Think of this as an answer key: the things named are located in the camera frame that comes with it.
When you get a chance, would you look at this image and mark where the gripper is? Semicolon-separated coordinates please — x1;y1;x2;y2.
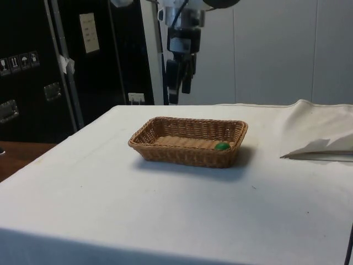
166;26;202;104

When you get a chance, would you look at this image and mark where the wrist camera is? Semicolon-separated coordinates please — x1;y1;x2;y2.
157;7;206;29

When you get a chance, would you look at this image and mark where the brown wicker basket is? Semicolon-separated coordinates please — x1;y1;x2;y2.
127;116;249;169

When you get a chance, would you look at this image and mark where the black cable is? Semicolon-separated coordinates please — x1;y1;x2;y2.
343;219;353;265
170;0;191;28

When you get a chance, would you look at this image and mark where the black cabinet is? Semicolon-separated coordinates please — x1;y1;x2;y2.
0;0;156;144

